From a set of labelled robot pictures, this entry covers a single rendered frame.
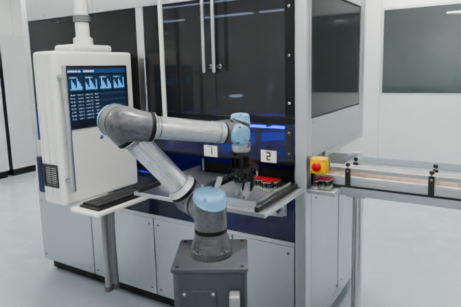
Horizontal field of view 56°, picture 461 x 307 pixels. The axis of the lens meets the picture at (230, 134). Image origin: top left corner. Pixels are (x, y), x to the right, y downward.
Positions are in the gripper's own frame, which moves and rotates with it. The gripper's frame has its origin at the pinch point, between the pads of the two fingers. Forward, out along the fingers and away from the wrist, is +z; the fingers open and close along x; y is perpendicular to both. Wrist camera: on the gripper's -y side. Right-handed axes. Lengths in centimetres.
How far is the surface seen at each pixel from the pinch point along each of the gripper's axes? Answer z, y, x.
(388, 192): 4, -47, 47
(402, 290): 93, -128, 42
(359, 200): 11, -51, 33
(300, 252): 36, -36, 9
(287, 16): -75, -37, 3
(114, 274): 65, -16, -99
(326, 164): -8.0, -38.0, 21.6
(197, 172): 4, -40, -53
